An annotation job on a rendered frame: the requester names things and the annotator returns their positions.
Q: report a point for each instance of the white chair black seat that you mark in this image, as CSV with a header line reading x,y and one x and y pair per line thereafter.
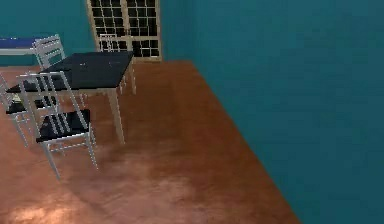
x,y
15,108
65,125
48,50

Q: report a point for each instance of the beige framed glass door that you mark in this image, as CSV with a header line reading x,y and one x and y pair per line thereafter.
x,y
128,23

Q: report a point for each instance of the black top dining table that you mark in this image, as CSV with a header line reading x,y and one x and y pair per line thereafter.
x,y
93,68

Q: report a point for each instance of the blue and white counter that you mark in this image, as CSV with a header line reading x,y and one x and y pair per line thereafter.
x,y
15,45

